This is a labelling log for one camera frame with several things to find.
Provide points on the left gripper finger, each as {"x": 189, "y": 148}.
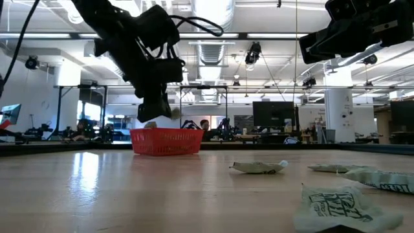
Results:
{"x": 154, "y": 112}

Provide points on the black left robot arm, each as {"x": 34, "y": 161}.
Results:
{"x": 113, "y": 29}

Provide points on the black background robot arm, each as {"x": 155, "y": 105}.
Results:
{"x": 40, "y": 131}

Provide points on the black ceiling spotlight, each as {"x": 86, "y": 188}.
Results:
{"x": 370, "y": 59}
{"x": 253, "y": 53}
{"x": 31, "y": 62}

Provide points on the red plastic basket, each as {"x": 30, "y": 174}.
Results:
{"x": 166, "y": 142}

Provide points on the person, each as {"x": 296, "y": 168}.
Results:
{"x": 79, "y": 131}
{"x": 204, "y": 124}

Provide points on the dark chalkboard panel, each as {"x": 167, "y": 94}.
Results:
{"x": 243, "y": 123}

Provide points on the black cabinet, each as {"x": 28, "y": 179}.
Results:
{"x": 402, "y": 119}

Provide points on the grey mesh bin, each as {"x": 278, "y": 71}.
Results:
{"x": 330, "y": 136}

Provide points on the black flat monitor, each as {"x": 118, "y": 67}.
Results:
{"x": 273, "y": 113}

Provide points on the white blue bag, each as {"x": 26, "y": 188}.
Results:
{"x": 291, "y": 140}

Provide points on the tilted computer monitor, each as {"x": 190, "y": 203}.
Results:
{"x": 11, "y": 113}

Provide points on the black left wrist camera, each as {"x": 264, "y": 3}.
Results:
{"x": 168, "y": 69}

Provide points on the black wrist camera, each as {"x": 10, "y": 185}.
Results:
{"x": 355, "y": 9}
{"x": 168, "y": 69}

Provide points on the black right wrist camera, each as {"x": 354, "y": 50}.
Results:
{"x": 355, "y": 9}

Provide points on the black background rig frame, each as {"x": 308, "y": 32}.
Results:
{"x": 203, "y": 87}
{"x": 59, "y": 106}

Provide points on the silver ceiling air duct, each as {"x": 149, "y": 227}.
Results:
{"x": 211, "y": 19}

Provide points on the black metal table frame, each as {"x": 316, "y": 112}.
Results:
{"x": 64, "y": 148}

